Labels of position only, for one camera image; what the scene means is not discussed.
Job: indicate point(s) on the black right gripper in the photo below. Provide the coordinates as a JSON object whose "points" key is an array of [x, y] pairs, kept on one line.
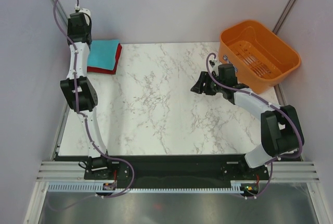
{"points": [[204, 77]]}

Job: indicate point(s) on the turquoise t shirt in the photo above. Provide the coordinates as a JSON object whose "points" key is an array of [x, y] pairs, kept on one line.
{"points": [[102, 53]]}

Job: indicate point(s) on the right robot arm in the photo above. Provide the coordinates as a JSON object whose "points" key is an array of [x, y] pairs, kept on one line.
{"points": [[281, 134]]}

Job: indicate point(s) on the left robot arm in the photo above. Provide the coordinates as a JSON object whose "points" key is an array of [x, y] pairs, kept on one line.
{"points": [[78, 91]]}

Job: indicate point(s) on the orange plastic tub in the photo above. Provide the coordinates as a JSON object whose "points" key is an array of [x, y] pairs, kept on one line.
{"points": [[260, 58]]}

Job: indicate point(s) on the dark red folded t shirt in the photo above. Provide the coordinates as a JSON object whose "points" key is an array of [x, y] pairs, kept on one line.
{"points": [[105, 62]]}

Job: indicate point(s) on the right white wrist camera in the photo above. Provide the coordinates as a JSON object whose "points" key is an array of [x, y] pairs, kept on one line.
{"points": [[214, 65]]}

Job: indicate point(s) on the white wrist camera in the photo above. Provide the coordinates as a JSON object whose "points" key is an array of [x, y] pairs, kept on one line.
{"points": [[86, 11], [214, 65]]}

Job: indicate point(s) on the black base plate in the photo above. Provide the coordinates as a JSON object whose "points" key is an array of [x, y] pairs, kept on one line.
{"points": [[173, 171]]}

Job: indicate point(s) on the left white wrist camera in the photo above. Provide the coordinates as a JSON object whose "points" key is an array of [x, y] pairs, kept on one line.
{"points": [[86, 11]]}

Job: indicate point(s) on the right aluminium frame post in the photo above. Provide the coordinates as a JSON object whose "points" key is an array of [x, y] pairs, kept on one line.
{"points": [[283, 16]]}

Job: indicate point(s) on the white slotted cable duct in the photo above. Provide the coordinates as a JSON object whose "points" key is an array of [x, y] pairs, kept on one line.
{"points": [[99, 187]]}

